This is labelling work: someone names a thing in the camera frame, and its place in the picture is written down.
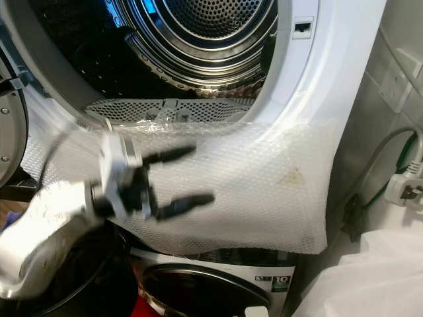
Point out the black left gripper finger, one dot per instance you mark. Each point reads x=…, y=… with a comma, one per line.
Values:
x=170, y=156
x=186, y=205

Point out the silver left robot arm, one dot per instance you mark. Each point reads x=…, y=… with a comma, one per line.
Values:
x=39, y=224

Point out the white washing machine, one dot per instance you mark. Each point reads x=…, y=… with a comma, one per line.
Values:
x=277, y=271

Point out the blue clothes pile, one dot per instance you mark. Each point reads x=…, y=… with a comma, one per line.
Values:
x=8, y=221

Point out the grey mesh lint filter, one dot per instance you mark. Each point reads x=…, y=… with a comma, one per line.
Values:
x=125, y=112

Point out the clear bubble wrap sheet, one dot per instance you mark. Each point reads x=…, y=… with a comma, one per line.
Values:
x=271, y=185

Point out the perforated steel dryer drum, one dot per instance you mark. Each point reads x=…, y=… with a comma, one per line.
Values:
x=205, y=33

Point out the round grey dryer door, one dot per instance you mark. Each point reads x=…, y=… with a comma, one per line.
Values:
x=13, y=132

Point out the white tumble dryer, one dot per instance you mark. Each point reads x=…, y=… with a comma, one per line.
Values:
x=327, y=99

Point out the black power plug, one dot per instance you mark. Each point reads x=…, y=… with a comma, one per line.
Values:
x=355, y=218

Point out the white plastic bag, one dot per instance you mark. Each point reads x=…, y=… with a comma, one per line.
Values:
x=370, y=277

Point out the white power plug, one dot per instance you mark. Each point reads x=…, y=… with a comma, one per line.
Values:
x=404, y=189

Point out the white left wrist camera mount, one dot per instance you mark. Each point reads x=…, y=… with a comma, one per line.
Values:
x=114, y=158

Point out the white wall socket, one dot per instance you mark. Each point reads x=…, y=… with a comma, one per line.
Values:
x=396, y=86

